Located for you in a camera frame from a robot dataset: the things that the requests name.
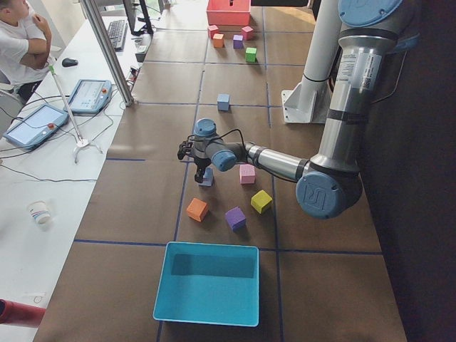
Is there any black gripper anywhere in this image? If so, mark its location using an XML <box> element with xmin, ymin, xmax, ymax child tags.
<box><xmin>193</xmin><ymin>157</ymin><xmax>210</xmax><ymax>183</ymax></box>

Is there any light blue foam block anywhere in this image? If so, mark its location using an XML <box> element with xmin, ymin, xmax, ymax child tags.
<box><xmin>217</xmin><ymin>93</ymin><xmax>230</xmax><ymax>111</ymax></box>

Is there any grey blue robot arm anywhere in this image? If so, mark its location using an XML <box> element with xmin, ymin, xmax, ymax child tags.
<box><xmin>177</xmin><ymin>1</ymin><xmax>421</xmax><ymax>219</ymax></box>

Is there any orange foam block right group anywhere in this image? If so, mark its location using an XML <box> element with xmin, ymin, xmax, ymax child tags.
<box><xmin>186</xmin><ymin>197</ymin><xmax>209</xmax><ymax>222</ymax></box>

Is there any orange foam block group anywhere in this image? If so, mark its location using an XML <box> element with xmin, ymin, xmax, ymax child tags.
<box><xmin>186</xmin><ymin>197</ymin><xmax>209</xmax><ymax>222</ymax></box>
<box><xmin>212</xmin><ymin>33</ymin><xmax>224</xmax><ymax>48</ymax></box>

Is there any purple foam block right group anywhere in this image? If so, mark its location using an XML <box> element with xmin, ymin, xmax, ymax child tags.
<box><xmin>225</xmin><ymin>207</ymin><xmax>247</xmax><ymax>232</ymax></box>

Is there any purple foam block group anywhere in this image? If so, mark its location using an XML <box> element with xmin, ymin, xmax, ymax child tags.
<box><xmin>232</xmin><ymin>34</ymin><xmax>244</xmax><ymax>50</ymax></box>
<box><xmin>225</xmin><ymin>207</ymin><xmax>247</xmax><ymax>232</ymax></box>

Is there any yellow foam block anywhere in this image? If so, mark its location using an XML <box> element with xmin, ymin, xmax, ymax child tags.
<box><xmin>250</xmin><ymin>190</ymin><xmax>273</xmax><ymax>214</ymax></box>

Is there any teal plastic bin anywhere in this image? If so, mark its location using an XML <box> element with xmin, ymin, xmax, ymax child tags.
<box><xmin>152</xmin><ymin>242</ymin><xmax>260</xmax><ymax>327</ymax></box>

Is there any green foam block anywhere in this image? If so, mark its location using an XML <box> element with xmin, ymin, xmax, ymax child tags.
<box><xmin>245</xmin><ymin>47</ymin><xmax>257</xmax><ymax>63</ymax></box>

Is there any teach pendant far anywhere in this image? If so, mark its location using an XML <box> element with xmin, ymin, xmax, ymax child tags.
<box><xmin>68</xmin><ymin>79</ymin><xmax>113</xmax><ymax>116</ymax></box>

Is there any teach pendant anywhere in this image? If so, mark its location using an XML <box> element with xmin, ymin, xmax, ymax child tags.
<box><xmin>3</xmin><ymin>104</ymin><xmax>69</xmax><ymax>150</ymax></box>
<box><xmin>68</xmin><ymin>79</ymin><xmax>113</xmax><ymax>116</ymax></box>

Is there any orange foam block left group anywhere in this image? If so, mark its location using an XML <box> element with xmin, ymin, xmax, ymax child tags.
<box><xmin>212</xmin><ymin>33</ymin><xmax>224</xmax><ymax>48</ymax></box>

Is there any purple foam block left group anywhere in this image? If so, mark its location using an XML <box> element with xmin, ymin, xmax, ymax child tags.
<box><xmin>232</xmin><ymin>34</ymin><xmax>244</xmax><ymax>50</ymax></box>

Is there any dark pink foam block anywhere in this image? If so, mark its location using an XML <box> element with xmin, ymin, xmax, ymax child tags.
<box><xmin>241</xmin><ymin>26</ymin><xmax>254</xmax><ymax>41</ymax></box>

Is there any red plastic bin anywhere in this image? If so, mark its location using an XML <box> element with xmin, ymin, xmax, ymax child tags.
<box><xmin>206</xmin><ymin>0</ymin><xmax>251</xmax><ymax>26</ymax></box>

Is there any paper cup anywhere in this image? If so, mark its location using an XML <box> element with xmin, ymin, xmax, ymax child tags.
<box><xmin>26</xmin><ymin>200</ymin><xmax>52</xmax><ymax>231</ymax></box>

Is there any black keyboard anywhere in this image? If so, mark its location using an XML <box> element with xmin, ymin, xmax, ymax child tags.
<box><xmin>107</xmin><ymin>19</ymin><xmax>127</xmax><ymax>51</ymax></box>

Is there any teach pendant near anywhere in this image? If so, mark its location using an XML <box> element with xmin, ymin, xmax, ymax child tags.
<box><xmin>3</xmin><ymin>104</ymin><xmax>69</xmax><ymax>150</ymax></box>

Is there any black computer mouse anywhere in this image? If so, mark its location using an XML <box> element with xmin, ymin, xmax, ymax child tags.
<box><xmin>61</xmin><ymin>58</ymin><xmax>78</xmax><ymax>68</ymax></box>

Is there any person in white shirt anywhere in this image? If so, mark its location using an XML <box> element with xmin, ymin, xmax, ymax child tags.
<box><xmin>1</xmin><ymin>0</ymin><xmax>53</xmax><ymax>102</ymax></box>

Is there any red bottle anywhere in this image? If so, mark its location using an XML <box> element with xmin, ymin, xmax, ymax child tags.
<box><xmin>1</xmin><ymin>299</ymin><xmax>46</xmax><ymax>328</ymax></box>

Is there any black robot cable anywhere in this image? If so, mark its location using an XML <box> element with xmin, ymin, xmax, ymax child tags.
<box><xmin>212</xmin><ymin>128</ymin><xmax>247</xmax><ymax>147</ymax></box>

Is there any white camera stand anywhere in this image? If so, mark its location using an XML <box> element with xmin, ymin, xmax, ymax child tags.
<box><xmin>48</xmin><ymin>66</ymin><xmax>103</xmax><ymax>164</ymax></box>

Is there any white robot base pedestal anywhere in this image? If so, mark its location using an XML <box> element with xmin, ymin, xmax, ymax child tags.
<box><xmin>281</xmin><ymin>0</ymin><xmax>341</xmax><ymax>124</ymax></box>

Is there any aluminium frame post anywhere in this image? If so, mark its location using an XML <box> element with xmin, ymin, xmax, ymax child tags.
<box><xmin>80</xmin><ymin>0</ymin><xmax>134</xmax><ymax>108</ymax></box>

